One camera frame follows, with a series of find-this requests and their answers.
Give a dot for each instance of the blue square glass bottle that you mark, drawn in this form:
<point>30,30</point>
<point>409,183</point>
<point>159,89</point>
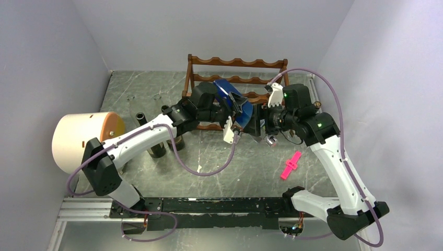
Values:
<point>223,89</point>

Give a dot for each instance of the white orange cylinder drum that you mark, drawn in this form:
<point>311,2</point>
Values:
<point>73,131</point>

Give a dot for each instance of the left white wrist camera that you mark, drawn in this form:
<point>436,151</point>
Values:
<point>231,134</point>

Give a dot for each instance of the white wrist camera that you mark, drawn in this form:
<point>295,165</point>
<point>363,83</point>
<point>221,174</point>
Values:
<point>276,94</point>
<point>231,134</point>

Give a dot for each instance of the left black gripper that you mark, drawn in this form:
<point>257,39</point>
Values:
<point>237,102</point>

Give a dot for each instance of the pink plastic clip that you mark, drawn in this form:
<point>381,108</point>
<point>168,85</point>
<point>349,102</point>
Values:
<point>291,165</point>

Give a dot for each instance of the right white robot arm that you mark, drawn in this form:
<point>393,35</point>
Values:
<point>291,108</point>

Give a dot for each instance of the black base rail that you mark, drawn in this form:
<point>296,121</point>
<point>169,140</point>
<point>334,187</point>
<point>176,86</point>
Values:
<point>268,213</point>

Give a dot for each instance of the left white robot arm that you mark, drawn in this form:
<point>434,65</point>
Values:
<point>215,101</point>

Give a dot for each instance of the dark green wine bottle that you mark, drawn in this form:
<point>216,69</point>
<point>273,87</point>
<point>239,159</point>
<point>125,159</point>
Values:
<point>156,149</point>

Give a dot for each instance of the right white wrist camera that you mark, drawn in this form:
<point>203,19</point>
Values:
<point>276,94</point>

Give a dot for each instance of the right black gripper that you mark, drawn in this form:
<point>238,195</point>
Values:
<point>263,112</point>

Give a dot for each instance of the labelled green wine bottle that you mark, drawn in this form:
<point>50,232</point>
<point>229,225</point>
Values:
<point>179,143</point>

